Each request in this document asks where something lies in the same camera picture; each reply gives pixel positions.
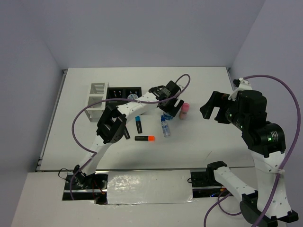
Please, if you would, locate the black slotted container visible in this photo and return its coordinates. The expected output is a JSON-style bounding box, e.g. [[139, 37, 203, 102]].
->
[[105, 87, 142, 109]]

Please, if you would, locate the white slotted container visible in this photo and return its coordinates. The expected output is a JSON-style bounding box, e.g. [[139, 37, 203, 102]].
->
[[85, 82, 109, 122]]

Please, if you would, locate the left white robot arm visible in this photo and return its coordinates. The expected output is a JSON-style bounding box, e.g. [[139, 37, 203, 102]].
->
[[73, 81, 185, 189]]

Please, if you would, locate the blue round tin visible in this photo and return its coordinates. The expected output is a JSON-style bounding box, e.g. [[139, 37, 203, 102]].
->
[[163, 112, 174, 121], [127, 94, 138, 100]]

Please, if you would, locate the blue round tin front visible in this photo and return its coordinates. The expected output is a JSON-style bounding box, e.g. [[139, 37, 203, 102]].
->
[[127, 94, 138, 100]]

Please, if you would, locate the orange highlighter marker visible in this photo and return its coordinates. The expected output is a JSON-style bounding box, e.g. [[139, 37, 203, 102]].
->
[[134, 136, 155, 141]]

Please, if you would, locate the blue highlighter marker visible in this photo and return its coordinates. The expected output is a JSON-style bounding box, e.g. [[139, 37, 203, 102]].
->
[[135, 116, 143, 134]]

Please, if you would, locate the pink capped bottle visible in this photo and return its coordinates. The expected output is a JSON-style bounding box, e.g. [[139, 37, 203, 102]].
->
[[178, 103, 190, 120]]

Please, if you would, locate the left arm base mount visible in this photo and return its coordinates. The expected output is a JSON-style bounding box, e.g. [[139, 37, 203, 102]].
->
[[58, 172, 108, 205]]

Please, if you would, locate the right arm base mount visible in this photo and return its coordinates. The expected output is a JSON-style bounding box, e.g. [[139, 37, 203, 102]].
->
[[187, 171, 226, 198]]

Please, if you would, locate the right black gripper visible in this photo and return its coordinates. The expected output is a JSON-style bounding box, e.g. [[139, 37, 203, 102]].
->
[[199, 89, 246, 127]]

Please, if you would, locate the blue round tin back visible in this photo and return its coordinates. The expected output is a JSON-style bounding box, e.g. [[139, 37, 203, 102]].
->
[[163, 112, 174, 121]]

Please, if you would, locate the blue spray bottle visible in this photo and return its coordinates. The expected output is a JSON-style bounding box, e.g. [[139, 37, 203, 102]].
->
[[160, 115, 170, 138]]

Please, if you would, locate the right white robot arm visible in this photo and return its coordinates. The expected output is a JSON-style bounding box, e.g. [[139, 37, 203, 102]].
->
[[200, 78, 299, 227]]

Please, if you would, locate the pink highlighter marker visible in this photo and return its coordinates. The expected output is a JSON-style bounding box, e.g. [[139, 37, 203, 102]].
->
[[124, 128, 130, 140]]

